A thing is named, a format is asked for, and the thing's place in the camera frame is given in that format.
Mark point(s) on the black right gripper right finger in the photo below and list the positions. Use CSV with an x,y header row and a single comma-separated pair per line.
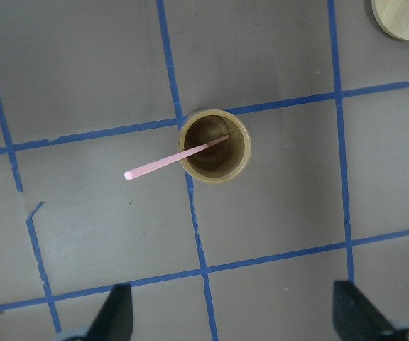
x,y
354,317

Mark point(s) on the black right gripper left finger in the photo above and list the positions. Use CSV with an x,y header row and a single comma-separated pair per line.
x,y
115,318

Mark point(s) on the tan bamboo chopstick holder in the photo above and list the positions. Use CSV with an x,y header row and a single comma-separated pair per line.
x,y
221,162

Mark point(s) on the wooden mug tree stand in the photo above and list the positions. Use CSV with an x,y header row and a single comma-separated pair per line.
x,y
393,17

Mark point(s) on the pink chopstick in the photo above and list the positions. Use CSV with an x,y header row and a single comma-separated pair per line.
x,y
155,165

